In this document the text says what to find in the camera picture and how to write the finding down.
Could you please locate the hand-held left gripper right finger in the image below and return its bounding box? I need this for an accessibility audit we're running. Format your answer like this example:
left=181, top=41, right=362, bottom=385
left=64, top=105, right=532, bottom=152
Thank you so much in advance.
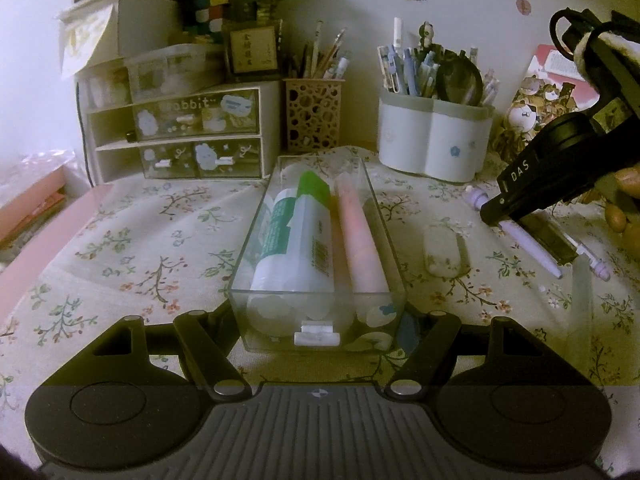
left=384, top=305, right=566, bottom=403

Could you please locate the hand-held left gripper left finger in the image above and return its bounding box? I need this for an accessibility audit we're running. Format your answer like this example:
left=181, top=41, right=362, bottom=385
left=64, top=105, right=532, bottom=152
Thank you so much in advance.
left=65, top=307, right=251, bottom=403

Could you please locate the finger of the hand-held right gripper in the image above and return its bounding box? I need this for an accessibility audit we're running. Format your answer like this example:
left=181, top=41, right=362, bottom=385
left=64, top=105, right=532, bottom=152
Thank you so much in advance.
left=479, top=172, right=528, bottom=226

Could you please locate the purple pen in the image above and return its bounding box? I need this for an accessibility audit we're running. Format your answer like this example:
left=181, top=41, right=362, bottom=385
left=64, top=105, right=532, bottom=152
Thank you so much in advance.
left=565, top=232, right=612, bottom=282
left=465, top=185, right=563, bottom=281

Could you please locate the black marker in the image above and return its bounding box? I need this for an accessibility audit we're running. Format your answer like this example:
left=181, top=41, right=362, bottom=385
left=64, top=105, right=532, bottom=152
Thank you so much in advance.
left=530, top=214, right=577, bottom=264

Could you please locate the white translucent eraser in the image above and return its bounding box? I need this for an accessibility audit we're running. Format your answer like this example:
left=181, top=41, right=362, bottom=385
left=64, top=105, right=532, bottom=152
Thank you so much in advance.
left=422, top=227, right=470, bottom=277

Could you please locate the clear plastic tray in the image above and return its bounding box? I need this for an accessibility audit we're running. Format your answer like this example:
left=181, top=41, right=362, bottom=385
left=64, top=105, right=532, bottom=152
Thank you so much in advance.
left=227, top=155, right=408, bottom=353

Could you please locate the green white glue tube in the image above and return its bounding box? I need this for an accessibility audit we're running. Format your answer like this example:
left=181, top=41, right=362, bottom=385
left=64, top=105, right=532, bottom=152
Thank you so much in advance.
left=250, top=187, right=301, bottom=291

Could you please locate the pink orange highlighter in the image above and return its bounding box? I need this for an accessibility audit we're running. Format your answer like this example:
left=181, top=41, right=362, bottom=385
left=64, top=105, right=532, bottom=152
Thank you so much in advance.
left=334, top=172, right=391, bottom=296

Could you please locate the green cap glue stick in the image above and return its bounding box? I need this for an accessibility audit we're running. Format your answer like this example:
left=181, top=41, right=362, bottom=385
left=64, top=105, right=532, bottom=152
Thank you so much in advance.
left=272, top=171, right=335, bottom=293

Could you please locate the person's right hand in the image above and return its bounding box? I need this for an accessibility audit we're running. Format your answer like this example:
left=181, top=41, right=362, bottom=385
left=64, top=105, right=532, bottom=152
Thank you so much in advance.
left=602, top=165, right=640, bottom=233

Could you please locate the pink illustrated book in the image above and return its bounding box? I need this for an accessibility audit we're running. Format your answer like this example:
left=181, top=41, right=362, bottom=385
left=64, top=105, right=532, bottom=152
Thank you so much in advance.
left=492, top=44, right=608, bottom=161

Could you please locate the white clover pen holder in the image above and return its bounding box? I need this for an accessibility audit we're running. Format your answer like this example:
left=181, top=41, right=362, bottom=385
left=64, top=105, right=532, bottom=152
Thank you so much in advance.
left=377, top=90, right=496, bottom=183

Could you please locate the black magnifying glass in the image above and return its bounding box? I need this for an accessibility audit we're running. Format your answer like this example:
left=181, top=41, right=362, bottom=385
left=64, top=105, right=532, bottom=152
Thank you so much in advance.
left=436, top=57, right=485, bottom=106

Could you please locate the floral tablecloth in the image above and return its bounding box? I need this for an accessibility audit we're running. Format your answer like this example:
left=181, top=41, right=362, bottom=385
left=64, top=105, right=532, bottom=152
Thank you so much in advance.
left=0, top=147, right=640, bottom=401

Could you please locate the bunch of blue white pens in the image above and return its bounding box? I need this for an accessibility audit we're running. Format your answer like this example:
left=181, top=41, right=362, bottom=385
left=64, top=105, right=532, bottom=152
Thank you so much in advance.
left=377, top=16, right=501, bottom=107

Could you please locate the beige perforated pen holder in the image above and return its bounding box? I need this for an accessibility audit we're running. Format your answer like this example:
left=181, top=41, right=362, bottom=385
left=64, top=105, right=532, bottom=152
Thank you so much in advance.
left=284, top=78, right=346, bottom=153

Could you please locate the bunch of pencils and brushes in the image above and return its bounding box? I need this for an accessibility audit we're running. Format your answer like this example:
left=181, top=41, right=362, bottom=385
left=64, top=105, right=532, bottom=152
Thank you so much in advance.
left=287, top=20, right=351, bottom=82

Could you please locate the white drawer organizer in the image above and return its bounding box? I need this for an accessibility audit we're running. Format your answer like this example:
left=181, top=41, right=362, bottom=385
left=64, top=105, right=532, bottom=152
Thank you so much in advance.
left=75, top=80, right=283, bottom=185

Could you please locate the small clear lidded box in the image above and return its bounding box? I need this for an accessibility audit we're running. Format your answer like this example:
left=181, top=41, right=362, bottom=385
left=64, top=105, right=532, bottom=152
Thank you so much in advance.
left=125, top=44, right=226, bottom=106

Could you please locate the potted bamboo plant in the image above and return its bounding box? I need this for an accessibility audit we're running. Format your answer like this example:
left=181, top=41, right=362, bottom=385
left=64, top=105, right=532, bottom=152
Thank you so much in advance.
left=222, top=0, right=318, bottom=83

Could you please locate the white box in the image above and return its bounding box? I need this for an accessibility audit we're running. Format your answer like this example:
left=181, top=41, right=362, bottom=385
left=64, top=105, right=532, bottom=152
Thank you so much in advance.
left=102, top=0, right=183, bottom=61

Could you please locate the crumpled white paper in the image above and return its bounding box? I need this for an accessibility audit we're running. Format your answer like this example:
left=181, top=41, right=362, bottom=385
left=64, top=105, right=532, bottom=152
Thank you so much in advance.
left=56, top=2, right=113, bottom=82

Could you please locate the colourful puzzle cube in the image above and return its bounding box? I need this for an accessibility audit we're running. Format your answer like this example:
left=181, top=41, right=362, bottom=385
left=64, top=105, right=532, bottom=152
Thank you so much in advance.
left=187, top=0, right=231, bottom=36

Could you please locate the black cable loop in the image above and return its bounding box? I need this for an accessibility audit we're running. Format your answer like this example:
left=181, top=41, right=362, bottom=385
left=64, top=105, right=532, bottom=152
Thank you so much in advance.
left=549, top=7, right=590, bottom=53

